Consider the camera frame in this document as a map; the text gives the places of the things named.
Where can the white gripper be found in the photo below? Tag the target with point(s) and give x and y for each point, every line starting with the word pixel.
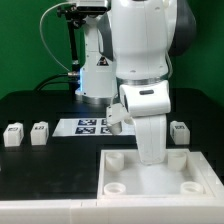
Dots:
pixel 148 106

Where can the white square table top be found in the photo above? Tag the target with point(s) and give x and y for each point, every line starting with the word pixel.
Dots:
pixel 181 174

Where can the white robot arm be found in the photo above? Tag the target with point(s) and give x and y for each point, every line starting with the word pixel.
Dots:
pixel 128 45

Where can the white sheet with markers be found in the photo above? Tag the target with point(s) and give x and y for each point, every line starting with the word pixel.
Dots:
pixel 81 127

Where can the white L-shaped obstacle fence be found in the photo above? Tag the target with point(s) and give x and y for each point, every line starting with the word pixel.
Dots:
pixel 174 210

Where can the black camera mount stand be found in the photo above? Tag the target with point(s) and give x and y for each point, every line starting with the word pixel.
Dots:
pixel 82 17

